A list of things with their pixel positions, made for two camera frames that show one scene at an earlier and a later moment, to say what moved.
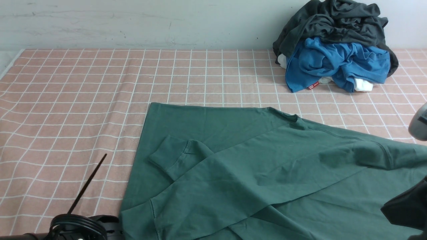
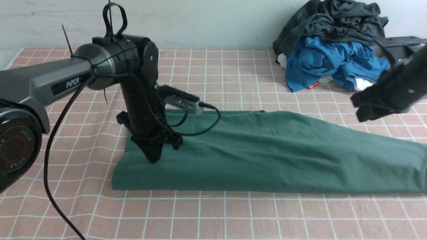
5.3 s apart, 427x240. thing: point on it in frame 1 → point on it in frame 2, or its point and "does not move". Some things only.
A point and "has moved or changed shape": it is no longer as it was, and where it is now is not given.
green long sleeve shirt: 213,172 has moved or changed shape
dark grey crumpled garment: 355,22 does not move
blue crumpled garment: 344,63 does not move
